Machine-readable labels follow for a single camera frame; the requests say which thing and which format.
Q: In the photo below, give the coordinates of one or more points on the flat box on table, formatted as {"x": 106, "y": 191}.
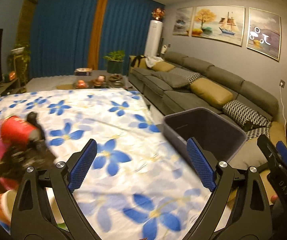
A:
{"x": 83, "y": 72}

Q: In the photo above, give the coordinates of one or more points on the far mustard cushion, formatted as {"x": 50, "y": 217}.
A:
{"x": 163, "y": 66}

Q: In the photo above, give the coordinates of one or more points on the sailboat tree painting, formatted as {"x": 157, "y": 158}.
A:
{"x": 219, "y": 22}

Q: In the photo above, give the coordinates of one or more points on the plant on tall stand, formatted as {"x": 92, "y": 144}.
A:
{"x": 18, "y": 61}

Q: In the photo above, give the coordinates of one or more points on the red paper cup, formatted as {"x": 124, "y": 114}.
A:
{"x": 16, "y": 131}

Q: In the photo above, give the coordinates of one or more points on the near mustard cushion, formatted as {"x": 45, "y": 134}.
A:
{"x": 214, "y": 94}

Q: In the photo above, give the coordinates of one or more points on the dark coffee table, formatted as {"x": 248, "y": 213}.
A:
{"x": 69, "y": 81}

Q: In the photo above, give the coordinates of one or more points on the orange fruit ornament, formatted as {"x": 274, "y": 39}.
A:
{"x": 81, "y": 84}

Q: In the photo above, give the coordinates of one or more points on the black plastic bag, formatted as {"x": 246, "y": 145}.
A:
{"x": 17, "y": 159}

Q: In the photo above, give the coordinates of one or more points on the orange artificial flower bouquet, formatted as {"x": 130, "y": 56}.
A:
{"x": 158, "y": 14}

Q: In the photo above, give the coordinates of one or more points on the orange curtain strip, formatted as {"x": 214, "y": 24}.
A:
{"x": 95, "y": 36}

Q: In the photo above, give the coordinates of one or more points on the wall power socket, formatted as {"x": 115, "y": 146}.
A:
{"x": 282, "y": 83}

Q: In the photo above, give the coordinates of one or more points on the near black white patterned cushion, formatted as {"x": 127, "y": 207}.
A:
{"x": 247, "y": 118}

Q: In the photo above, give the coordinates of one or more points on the light grey cushion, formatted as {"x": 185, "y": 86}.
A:
{"x": 248, "y": 155}

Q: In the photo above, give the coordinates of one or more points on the dark grey cushion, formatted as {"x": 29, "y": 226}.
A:
{"x": 172, "y": 80}

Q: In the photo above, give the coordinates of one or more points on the left landscape painting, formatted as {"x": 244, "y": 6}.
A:
{"x": 183, "y": 17}

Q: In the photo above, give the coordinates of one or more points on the far black white patterned cushion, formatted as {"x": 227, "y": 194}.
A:
{"x": 186, "y": 74}

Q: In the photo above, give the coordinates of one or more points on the grey sectional sofa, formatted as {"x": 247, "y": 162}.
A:
{"x": 169, "y": 100}

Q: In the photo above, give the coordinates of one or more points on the black white patterned cushion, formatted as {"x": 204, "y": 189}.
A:
{"x": 247, "y": 118}
{"x": 186, "y": 74}

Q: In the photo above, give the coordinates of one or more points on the dark purple trash bin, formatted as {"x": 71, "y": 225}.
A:
{"x": 214, "y": 133}

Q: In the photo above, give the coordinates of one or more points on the blue floral white tablecloth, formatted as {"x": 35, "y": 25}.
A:
{"x": 138, "y": 185}

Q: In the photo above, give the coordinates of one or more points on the blue window curtain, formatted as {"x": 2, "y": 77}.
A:
{"x": 60, "y": 33}

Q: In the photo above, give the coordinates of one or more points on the white standing air conditioner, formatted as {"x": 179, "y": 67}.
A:
{"x": 153, "y": 38}

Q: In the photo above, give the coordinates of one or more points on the white cloth on sofa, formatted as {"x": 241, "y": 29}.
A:
{"x": 151, "y": 61}

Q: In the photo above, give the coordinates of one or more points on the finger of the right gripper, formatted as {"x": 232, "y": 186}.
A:
{"x": 282, "y": 150}

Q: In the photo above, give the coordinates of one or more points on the green potted plant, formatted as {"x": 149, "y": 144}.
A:
{"x": 115, "y": 61}

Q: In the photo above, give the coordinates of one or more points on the mustard cushion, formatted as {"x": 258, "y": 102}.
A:
{"x": 163, "y": 66}
{"x": 214, "y": 94}

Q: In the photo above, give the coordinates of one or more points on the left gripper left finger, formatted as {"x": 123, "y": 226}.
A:
{"x": 32, "y": 216}

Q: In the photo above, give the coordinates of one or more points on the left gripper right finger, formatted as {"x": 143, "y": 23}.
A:
{"x": 250, "y": 217}

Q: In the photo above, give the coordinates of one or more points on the right purple landscape painting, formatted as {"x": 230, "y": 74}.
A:
{"x": 264, "y": 33}

